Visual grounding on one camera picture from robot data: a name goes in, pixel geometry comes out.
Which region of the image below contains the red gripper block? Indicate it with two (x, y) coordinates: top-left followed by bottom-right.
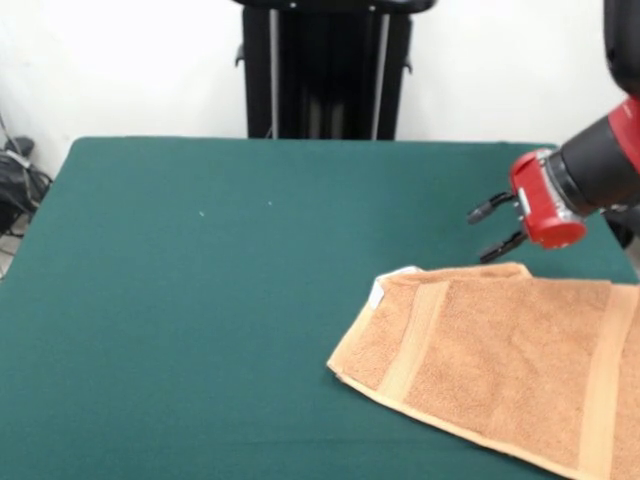
(467, 148), (588, 265)

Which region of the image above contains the tan terry towel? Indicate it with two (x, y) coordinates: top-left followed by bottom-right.
(325, 262), (640, 480)

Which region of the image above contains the dark green table cloth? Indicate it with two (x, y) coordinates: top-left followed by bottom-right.
(0, 135), (640, 480)

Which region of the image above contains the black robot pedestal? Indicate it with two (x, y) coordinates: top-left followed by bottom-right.
(233, 0), (439, 141)

